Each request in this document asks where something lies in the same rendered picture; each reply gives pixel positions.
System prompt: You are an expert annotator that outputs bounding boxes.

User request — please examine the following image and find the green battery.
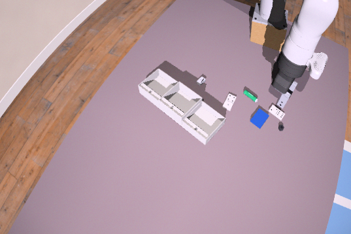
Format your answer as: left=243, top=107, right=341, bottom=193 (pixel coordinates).
left=243, top=90, right=258, bottom=103

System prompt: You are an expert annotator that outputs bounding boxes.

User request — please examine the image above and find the white domino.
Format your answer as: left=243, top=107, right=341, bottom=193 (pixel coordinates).
left=223, top=94, right=237, bottom=110
left=269, top=105, right=285, bottom=120

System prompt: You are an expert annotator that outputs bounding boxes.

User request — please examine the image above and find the white three-compartment bin rack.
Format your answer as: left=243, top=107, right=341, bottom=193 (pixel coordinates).
left=138, top=69, right=226, bottom=145

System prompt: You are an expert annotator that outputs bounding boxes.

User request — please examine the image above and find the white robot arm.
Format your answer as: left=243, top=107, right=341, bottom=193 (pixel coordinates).
left=259, top=0, right=339, bottom=50

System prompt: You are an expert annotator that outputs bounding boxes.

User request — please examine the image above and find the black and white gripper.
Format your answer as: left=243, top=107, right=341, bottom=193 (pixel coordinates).
left=272, top=34, right=327, bottom=109

